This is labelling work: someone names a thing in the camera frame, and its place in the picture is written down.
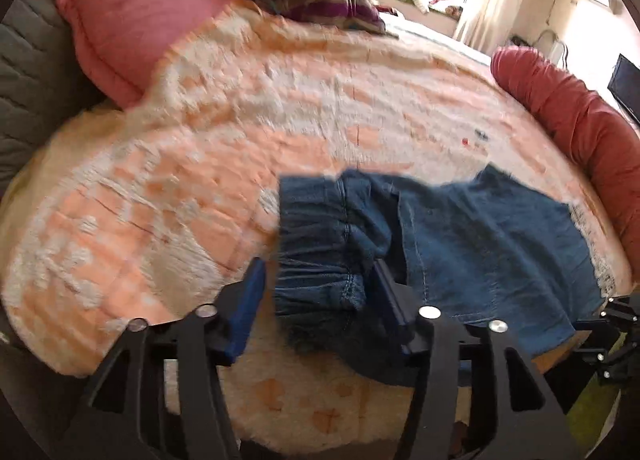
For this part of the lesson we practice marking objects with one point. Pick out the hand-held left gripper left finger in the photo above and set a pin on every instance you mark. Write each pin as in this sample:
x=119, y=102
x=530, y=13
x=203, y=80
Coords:
x=244, y=312

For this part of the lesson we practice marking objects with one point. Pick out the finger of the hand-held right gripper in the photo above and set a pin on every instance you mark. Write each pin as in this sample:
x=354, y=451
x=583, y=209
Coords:
x=622, y=310
x=612, y=357

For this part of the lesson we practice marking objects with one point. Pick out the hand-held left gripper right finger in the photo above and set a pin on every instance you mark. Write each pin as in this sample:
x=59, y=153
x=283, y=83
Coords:
x=395, y=301

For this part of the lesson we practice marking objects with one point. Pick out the blue denim pants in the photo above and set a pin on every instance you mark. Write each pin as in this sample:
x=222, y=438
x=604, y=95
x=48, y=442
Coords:
x=475, y=240

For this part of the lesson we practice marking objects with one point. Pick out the peach white fluffy blanket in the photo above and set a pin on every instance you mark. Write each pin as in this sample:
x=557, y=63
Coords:
x=225, y=140

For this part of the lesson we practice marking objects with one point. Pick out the red rolled bolster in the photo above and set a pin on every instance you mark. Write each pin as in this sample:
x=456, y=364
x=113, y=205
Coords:
x=575, y=110

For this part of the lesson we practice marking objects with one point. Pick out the black flat screen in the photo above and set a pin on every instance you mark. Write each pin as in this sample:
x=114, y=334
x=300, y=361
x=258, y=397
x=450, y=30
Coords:
x=625, y=88

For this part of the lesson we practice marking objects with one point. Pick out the windowsill clutter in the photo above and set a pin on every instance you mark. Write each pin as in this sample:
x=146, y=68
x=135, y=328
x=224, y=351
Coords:
x=425, y=0

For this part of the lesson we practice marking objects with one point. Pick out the pink quilted pillow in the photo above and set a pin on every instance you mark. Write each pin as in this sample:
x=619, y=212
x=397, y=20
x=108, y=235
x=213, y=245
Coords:
x=125, y=25

